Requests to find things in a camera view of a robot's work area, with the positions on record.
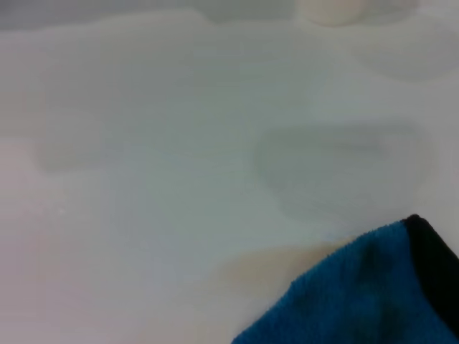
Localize blue rag with black trim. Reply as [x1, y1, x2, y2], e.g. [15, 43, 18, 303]
[230, 214, 459, 344]

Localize white paper cup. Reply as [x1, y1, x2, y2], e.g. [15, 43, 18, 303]
[296, 0, 364, 27]

